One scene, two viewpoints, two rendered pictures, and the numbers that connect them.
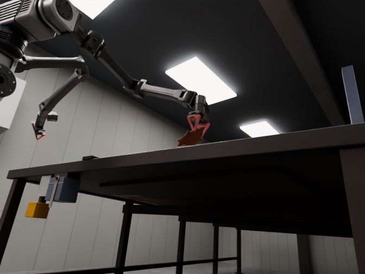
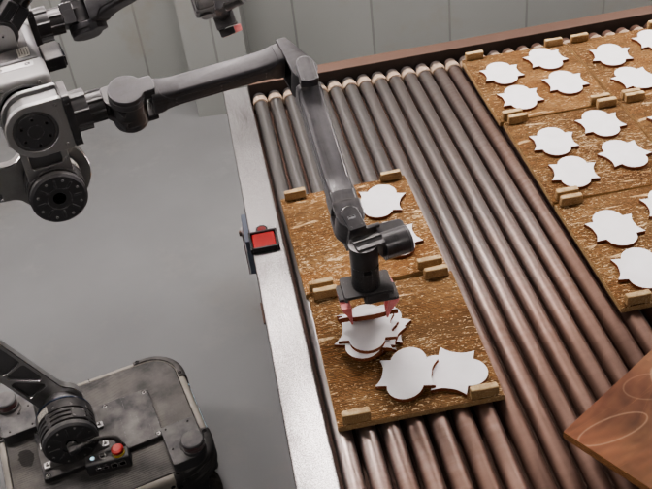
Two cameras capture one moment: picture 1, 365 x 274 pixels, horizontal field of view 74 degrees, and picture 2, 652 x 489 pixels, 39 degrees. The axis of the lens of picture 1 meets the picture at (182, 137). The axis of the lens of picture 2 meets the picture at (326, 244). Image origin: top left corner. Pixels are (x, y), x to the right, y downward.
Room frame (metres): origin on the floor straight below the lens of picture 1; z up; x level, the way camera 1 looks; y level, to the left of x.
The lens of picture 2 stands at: (0.13, -1.11, 2.38)
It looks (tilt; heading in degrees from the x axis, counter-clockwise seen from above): 38 degrees down; 50
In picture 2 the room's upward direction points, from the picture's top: 8 degrees counter-clockwise
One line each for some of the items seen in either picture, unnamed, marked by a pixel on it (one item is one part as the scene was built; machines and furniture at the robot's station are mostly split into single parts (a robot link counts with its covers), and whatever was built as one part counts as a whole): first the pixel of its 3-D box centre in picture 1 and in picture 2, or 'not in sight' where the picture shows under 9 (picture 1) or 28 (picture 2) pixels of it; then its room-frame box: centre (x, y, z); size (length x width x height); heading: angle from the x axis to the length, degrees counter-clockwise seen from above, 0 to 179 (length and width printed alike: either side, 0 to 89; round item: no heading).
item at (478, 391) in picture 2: not in sight; (483, 390); (1.16, -0.32, 0.95); 0.06 x 0.02 x 0.03; 144
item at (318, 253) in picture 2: not in sight; (358, 232); (1.40, 0.27, 0.93); 0.41 x 0.35 x 0.02; 56
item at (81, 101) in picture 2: (75, 30); (84, 109); (0.90, 0.54, 1.45); 0.09 x 0.08 x 0.12; 68
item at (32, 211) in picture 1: (41, 195); not in sight; (1.44, 0.77, 0.74); 0.09 x 0.08 x 0.24; 55
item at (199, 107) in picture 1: (199, 112); (365, 277); (1.09, -0.07, 1.18); 0.10 x 0.07 x 0.07; 146
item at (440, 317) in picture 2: not in sight; (399, 344); (1.16, -0.08, 0.93); 0.41 x 0.35 x 0.02; 54
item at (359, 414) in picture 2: not in sight; (356, 415); (0.94, -0.16, 0.95); 0.06 x 0.02 x 0.03; 144
